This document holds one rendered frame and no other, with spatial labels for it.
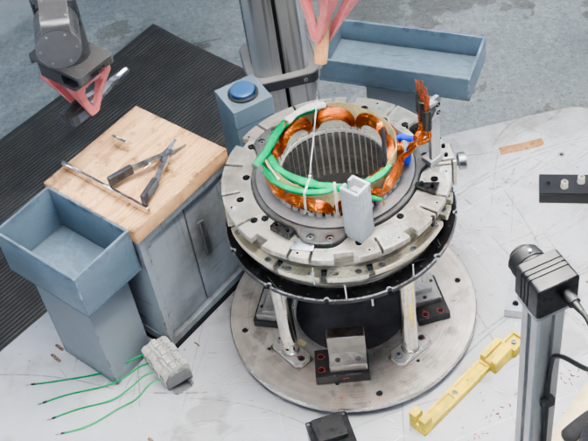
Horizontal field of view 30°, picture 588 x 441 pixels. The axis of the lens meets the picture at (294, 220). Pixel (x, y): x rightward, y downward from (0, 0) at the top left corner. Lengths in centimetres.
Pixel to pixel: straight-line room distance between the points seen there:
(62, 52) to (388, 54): 62
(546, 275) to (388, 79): 80
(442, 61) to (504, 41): 170
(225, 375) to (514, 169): 64
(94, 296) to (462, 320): 56
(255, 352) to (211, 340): 9
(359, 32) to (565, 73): 161
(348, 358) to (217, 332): 24
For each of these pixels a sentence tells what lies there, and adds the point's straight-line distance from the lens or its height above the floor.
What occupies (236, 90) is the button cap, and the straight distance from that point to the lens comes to 176.
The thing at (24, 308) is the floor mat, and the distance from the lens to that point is 295.
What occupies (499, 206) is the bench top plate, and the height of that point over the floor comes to 78.
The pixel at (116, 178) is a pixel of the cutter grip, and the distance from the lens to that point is 159.
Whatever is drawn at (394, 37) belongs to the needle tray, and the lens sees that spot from 182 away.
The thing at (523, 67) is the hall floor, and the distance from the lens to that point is 340.
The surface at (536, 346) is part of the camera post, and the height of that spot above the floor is 131.
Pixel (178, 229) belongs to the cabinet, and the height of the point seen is 99.
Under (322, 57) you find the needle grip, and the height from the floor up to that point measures 131.
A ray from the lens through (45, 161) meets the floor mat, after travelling 333.
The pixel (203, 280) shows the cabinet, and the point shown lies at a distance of 174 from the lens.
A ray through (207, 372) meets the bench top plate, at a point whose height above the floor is 78.
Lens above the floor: 216
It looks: 47 degrees down
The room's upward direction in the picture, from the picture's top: 10 degrees counter-clockwise
